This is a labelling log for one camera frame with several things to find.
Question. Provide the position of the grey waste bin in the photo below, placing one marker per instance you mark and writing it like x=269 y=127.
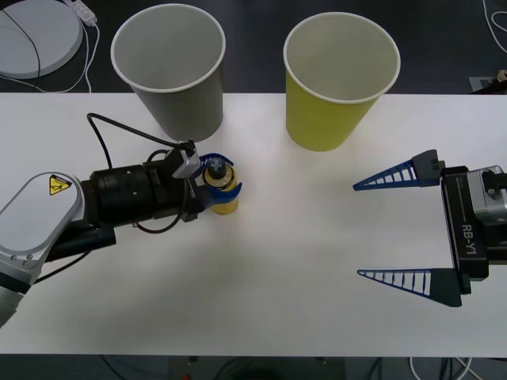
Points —
x=186 y=115

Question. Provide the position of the white power strip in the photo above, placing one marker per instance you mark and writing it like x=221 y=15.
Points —
x=84 y=10

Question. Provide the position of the silver and black left arm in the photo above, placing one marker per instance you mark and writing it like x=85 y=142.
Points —
x=35 y=221

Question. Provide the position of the silver and black right arm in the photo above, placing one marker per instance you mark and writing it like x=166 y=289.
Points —
x=493 y=210

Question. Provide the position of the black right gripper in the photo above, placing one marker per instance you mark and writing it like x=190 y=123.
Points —
x=461 y=221

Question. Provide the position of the round grey base plate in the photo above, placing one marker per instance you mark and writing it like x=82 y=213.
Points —
x=51 y=39

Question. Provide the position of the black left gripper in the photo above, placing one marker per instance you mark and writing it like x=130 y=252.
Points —
x=170 y=198

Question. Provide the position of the yellow plastic bottle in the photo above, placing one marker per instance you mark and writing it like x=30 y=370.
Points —
x=226 y=207

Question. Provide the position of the yellow-green waste bin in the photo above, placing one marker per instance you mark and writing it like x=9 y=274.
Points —
x=321 y=122

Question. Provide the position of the grey floor marker plate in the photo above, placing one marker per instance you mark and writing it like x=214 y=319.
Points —
x=479 y=84

